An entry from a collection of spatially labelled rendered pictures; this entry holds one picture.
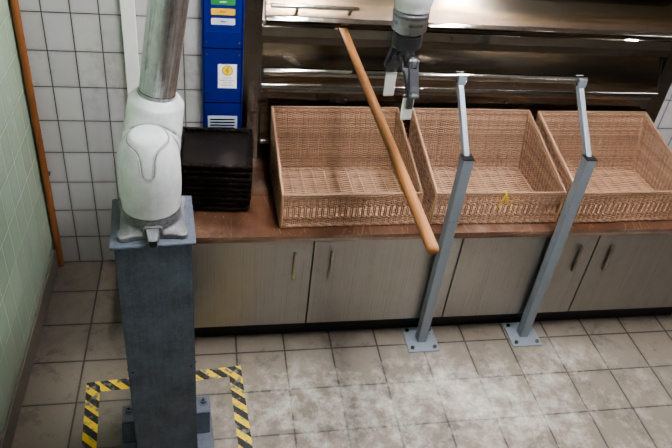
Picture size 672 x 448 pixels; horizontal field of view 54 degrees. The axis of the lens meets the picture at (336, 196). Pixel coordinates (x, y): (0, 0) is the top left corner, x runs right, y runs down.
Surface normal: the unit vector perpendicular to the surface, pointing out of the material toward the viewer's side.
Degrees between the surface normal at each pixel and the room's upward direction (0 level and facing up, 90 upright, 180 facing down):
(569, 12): 47
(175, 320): 90
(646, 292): 90
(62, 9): 90
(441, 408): 0
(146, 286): 90
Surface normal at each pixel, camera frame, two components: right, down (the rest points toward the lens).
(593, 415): 0.11, -0.81
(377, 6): 0.18, -0.13
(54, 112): 0.16, 0.58
